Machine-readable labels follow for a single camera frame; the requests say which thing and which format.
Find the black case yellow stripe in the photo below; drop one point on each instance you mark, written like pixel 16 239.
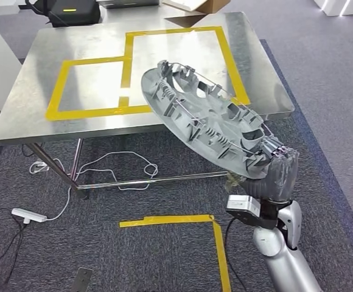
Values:
pixel 79 16

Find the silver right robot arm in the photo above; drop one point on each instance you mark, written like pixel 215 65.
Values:
pixel 273 246

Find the white flat box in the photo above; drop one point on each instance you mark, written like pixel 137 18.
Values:
pixel 182 4

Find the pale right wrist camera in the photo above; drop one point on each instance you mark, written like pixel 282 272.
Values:
pixel 243 205

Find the white power strip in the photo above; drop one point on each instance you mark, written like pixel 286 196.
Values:
pixel 27 214

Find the grey plastic wheel cover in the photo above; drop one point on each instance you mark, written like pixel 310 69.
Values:
pixel 213 133

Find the steel workbench table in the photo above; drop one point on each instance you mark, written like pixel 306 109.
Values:
pixel 27 100

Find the brown cardboard box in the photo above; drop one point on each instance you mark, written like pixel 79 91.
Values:
pixel 216 6

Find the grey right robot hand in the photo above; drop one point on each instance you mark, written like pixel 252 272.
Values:
pixel 284 177

